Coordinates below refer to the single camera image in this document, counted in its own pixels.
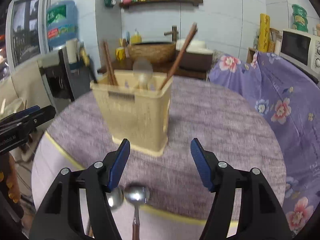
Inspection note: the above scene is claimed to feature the wooden box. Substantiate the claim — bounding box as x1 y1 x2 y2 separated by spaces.
246 47 258 64

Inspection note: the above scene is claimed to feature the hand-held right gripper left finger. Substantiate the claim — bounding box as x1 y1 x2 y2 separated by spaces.
29 138 131 240

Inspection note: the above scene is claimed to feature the bronze faucet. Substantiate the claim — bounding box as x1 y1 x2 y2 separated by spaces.
164 25 179 43

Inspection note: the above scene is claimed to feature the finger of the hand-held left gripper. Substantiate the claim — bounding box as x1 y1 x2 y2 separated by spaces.
0 106 56 140
11 106 42 119

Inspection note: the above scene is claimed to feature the beige plastic utensil holder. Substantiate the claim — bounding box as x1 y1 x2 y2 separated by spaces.
90 71 174 157

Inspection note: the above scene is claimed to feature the yellow soap bottle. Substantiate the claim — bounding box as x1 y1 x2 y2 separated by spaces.
130 28 142 44

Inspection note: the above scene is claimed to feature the woven brown sink basin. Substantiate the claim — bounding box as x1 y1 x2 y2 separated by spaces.
127 42 177 64

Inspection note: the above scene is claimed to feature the grey water dispenser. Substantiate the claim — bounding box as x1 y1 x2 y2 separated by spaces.
37 46 98 111

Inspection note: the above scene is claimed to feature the brown chopstick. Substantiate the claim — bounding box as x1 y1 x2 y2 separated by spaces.
159 22 198 91
105 41 119 86
102 40 115 86

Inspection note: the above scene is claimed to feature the purple floral cloth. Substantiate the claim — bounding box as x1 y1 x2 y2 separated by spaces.
208 50 320 232

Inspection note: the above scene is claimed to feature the blue water jug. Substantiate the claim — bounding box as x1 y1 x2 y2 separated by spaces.
46 0 78 52

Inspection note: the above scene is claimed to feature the yellow cup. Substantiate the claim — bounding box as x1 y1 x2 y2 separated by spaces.
115 47 126 61

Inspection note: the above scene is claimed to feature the beige cushion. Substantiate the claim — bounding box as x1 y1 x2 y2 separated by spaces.
0 74 47 120

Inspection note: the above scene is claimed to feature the dark wooden counter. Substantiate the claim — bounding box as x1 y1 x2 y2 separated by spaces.
97 57 208 81

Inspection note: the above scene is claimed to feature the white paper cup stack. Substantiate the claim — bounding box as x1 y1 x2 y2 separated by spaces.
66 39 78 64

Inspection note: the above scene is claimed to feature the yellow roll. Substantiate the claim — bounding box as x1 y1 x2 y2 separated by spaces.
258 13 271 53

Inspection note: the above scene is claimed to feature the blue cup holder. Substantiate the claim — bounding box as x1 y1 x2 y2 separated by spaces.
68 61 87 70

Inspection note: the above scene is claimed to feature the brown handled metal spoon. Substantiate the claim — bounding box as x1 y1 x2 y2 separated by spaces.
124 185 150 240

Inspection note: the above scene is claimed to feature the white microwave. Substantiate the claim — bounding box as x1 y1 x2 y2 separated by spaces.
279 28 320 78

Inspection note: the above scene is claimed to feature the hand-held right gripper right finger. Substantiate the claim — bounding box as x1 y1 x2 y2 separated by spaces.
190 138 292 240

